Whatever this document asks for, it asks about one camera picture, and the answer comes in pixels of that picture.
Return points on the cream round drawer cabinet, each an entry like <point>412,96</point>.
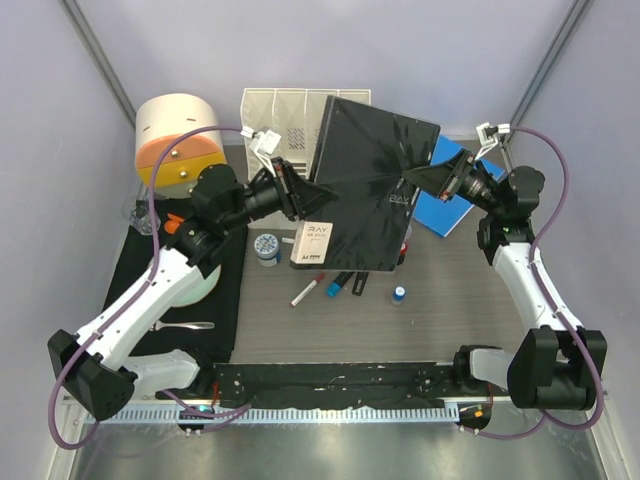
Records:
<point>159,122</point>

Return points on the black cloth mat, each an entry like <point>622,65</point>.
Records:
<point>221,306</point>

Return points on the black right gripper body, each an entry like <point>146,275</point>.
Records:
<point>476,185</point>

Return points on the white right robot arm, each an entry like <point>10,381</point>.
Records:
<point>559,362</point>

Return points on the cream perforated file organizer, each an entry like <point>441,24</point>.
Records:
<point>295,114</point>

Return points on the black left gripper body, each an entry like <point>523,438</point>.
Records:
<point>269,195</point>

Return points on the blue white round tin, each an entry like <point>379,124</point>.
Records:
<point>267,249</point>

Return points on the pink black highlighter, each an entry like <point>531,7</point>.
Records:
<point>360,281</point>

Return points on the red black stamp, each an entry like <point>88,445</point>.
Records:
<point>402,254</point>

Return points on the pale green plate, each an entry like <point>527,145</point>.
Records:
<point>197,292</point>

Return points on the blue black highlighter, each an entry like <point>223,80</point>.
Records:
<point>338,283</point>

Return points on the metal spoon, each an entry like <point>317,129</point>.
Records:
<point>159,325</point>

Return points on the clear glass cup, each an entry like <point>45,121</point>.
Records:
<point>136,212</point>

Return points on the blue plastic folder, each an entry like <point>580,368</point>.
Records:
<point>438,216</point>

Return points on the small blue cap bottle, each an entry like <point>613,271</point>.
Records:
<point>398,295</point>

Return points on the black mounting rail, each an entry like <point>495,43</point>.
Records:
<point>337,386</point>

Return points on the white marker red cap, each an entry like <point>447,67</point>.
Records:
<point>307,289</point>

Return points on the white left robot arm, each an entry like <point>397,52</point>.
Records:
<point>95,364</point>

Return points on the white slotted cable duct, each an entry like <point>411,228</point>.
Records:
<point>168,413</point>

